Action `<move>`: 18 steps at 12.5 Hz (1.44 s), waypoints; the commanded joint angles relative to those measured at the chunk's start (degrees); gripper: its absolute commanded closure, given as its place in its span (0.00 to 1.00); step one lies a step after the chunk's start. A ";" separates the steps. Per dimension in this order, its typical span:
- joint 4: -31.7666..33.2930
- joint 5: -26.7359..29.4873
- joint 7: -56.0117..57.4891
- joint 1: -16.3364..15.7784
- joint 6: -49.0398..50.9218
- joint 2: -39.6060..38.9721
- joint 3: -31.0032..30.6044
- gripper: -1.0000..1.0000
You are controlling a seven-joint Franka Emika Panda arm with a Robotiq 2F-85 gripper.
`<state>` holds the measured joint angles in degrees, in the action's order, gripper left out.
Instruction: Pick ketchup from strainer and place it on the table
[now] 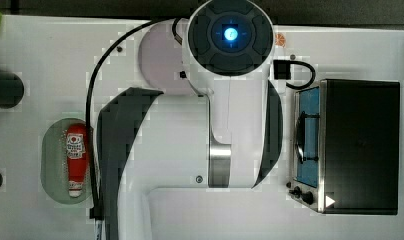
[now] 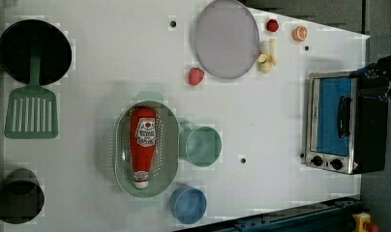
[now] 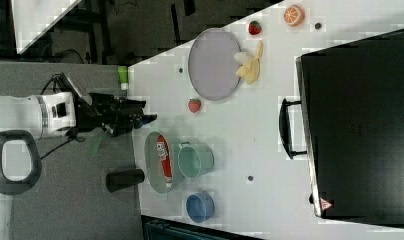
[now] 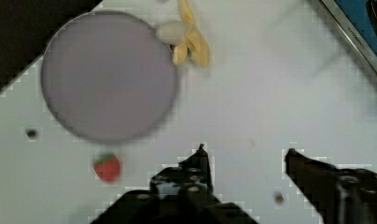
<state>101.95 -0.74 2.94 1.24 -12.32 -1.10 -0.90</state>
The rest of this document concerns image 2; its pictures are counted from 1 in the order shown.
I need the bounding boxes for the blue metal frame rail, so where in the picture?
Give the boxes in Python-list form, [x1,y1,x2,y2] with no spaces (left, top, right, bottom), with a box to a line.
[175,197,363,232]

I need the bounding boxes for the black round pan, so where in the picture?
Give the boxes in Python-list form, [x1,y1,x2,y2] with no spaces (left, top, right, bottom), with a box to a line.
[0,19,73,85]

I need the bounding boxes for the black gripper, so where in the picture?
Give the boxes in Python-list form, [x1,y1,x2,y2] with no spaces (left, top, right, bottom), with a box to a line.
[349,55,391,102]

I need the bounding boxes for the orange slice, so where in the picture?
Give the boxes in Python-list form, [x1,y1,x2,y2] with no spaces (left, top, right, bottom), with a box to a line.
[293,26,308,42]

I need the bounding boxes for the grey round plate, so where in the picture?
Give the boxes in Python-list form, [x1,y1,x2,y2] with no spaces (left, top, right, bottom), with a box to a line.
[195,0,259,78]

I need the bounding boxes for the dark grey cup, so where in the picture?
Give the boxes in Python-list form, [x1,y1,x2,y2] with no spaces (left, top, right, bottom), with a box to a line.
[0,168,45,224]

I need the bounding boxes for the yellow red emergency button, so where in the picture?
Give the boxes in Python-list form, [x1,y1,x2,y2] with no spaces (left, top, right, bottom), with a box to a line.
[352,213,379,232]

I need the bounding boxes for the green slotted spatula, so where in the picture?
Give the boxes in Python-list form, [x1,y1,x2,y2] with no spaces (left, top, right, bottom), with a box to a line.
[4,55,59,139]

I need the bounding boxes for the red ketchup bottle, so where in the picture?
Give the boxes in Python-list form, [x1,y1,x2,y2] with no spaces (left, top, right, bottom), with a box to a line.
[130,106,157,189]

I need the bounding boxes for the small red strawberry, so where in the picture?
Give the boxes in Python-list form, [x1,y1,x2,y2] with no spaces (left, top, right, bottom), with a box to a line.
[266,19,279,33]

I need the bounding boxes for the silver toaster oven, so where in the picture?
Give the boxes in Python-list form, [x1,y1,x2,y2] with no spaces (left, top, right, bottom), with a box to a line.
[305,72,388,175]

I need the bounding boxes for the green cup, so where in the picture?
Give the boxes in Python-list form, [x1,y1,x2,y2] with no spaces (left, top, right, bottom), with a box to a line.
[179,121,222,167]

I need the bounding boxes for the green oval strainer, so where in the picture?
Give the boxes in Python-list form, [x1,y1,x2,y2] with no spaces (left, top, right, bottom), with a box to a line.
[113,92,179,207]

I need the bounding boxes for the peeled banana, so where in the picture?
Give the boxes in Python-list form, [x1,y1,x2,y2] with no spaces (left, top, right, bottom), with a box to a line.
[256,39,278,73]

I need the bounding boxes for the large red strawberry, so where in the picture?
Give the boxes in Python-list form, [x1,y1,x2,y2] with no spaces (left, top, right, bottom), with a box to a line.
[189,68,204,86]

